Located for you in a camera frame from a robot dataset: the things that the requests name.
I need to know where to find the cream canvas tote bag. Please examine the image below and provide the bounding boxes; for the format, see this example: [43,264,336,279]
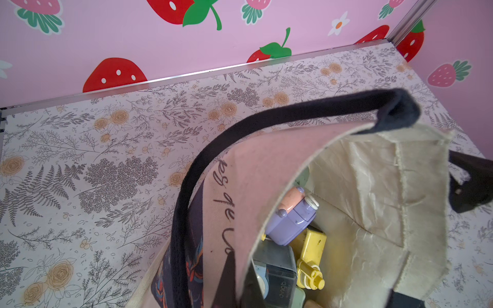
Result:
[128,89,492,307]

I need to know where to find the purple pencil sharpener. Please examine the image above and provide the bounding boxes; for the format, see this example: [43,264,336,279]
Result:
[264,187,319,246]

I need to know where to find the dark grey pencil sharpener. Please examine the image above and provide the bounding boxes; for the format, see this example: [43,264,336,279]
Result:
[252,239,297,307]

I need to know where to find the yellow pencil sharpener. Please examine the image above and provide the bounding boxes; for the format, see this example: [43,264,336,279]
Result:
[289,227,327,290]

